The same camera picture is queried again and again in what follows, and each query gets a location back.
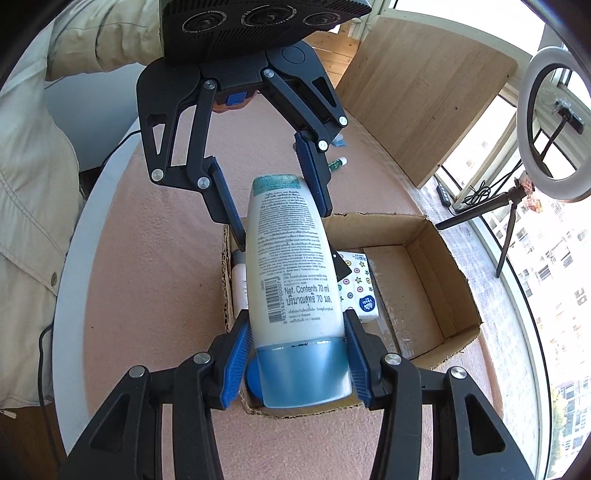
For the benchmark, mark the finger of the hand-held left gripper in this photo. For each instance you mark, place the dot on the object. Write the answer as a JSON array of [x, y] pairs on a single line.
[[314, 175], [221, 194]]

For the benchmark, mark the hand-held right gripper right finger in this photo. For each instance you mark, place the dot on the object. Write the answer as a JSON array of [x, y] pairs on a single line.
[[362, 364]]

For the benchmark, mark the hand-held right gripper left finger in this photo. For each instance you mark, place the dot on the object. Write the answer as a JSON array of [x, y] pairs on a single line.
[[235, 364]]

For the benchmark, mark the blue round lid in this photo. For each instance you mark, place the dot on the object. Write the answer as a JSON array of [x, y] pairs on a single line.
[[253, 381]]

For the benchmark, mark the star-print tissue pack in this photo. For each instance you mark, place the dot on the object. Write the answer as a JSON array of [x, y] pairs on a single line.
[[362, 295]]

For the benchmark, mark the small white bottle grey cap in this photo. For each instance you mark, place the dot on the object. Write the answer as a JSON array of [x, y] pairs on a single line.
[[239, 286]]

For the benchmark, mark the cardboard box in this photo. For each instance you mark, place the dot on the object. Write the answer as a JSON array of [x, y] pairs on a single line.
[[429, 286]]

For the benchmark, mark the white lotion tube blue cap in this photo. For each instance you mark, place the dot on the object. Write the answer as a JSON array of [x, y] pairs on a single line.
[[295, 277]]

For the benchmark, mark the person's left forearm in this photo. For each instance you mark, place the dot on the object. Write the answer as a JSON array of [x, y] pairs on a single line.
[[106, 37]]

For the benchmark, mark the green lip balm stick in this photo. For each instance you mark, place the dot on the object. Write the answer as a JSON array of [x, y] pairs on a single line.
[[337, 164]]

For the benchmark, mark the blue phone stand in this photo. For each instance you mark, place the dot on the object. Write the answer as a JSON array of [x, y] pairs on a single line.
[[339, 142]]

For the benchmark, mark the wooden slat panel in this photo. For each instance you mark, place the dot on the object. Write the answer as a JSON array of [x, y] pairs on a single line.
[[334, 55]]

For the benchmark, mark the large wooden board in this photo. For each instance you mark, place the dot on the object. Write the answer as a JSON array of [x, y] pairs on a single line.
[[415, 92]]

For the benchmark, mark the black power strip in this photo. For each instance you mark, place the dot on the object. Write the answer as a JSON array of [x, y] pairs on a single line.
[[444, 196]]

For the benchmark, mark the black phone clamp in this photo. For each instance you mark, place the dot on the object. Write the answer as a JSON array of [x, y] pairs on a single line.
[[570, 117]]

